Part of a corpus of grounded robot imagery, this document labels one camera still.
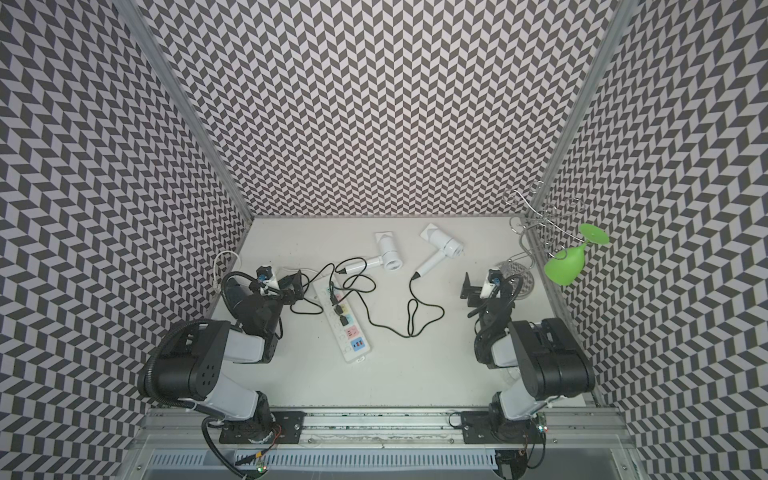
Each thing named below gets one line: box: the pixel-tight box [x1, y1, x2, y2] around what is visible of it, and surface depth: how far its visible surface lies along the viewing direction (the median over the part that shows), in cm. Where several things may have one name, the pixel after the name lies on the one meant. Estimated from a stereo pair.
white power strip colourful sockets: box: [312, 277, 371, 363], surface depth 89 cm
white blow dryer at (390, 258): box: [345, 231, 403, 275], surface depth 103 cm
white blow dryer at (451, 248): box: [415, 223, 464, 277], surface depth 104 cm
